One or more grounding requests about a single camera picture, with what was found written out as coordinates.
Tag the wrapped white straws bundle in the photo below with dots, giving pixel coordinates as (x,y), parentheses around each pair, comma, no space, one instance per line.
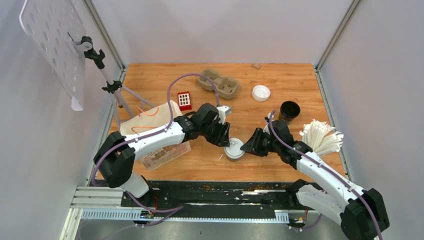
(321,137)

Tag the cardboard cup carrier tray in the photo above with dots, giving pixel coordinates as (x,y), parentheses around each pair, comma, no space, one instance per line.
(227,86)

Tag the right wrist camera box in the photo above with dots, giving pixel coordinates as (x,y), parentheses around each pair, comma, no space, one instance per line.
(269,118)

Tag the red toy block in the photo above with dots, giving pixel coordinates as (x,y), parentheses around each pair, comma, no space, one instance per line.
(184,101)

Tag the white plastic cup lid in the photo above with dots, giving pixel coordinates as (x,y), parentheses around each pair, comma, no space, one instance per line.
(234,148)

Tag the dark brown plastic cup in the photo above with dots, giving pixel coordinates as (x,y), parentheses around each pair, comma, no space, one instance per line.
(234,158)

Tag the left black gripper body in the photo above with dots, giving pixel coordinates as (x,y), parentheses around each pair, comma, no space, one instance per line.
(211,131)

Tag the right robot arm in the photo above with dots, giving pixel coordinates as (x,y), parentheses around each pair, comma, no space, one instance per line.
(360,213)

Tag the stack of white lids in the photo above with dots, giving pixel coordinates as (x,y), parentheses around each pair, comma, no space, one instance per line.
(260,93)

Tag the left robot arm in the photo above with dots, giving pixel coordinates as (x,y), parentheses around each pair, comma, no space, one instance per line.
(116,157)

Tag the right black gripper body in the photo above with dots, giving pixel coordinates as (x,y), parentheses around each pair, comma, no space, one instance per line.
(269,145)

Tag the tripod stand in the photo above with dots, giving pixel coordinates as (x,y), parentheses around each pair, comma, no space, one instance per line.
(85,50)

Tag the white paper bakery bag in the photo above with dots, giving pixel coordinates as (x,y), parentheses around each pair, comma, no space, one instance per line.
(158,146)

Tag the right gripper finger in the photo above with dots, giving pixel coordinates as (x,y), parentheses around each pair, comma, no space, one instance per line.
(258,135)
(253,147)

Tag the perforated white panel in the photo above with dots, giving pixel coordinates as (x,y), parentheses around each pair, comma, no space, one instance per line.
(57,29)

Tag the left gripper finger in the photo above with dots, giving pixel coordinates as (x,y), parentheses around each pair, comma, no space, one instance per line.
(216,140)
(225,134)

